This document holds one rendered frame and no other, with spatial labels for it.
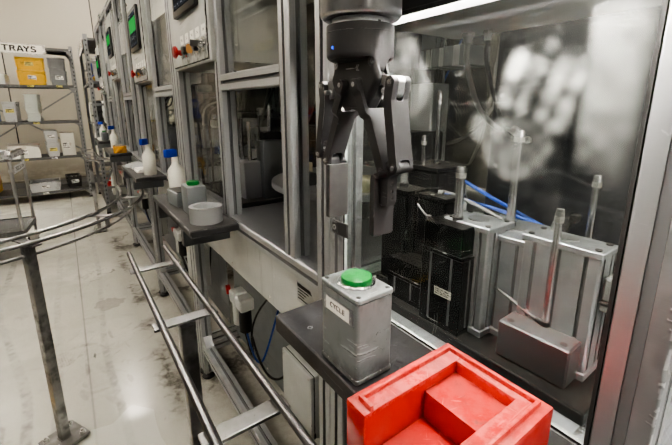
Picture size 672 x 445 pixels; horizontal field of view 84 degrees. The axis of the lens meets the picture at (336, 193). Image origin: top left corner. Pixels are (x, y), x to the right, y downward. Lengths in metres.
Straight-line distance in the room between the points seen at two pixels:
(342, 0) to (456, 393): 0.42
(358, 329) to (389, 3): 0.36
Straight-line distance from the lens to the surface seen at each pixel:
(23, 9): 7.50
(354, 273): 0.50
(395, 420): 0.45
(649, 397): 0.46
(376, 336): 0.50
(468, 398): 0.47
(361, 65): 0.43
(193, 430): 1.05
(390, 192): 0.41
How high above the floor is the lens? 1.25
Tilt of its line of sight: 13 degrees down
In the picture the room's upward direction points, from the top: straight up
